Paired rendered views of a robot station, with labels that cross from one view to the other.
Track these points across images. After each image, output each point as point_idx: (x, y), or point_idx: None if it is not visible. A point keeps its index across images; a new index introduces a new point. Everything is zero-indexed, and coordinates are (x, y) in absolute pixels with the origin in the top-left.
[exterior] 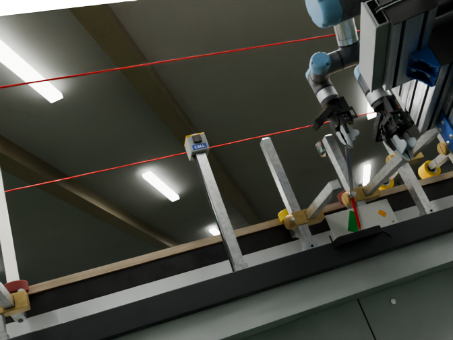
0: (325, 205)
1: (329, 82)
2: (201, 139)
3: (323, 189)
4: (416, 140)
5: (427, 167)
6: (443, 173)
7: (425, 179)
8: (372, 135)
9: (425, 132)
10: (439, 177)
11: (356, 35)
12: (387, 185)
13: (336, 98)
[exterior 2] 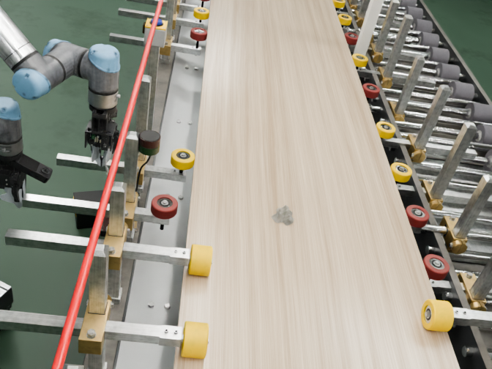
0: (97, 170)
1: (88, 83)
2: (142, 32)
3: (75, 155)
4: (0, 198)
5: (184, 327)
6: (174, 359)
7: (178, 323)
8: (47, 166)
9: (46, 233)
10: (175, 350)
11: (5, 62)
12: (189, 263)
13: (88, 106)
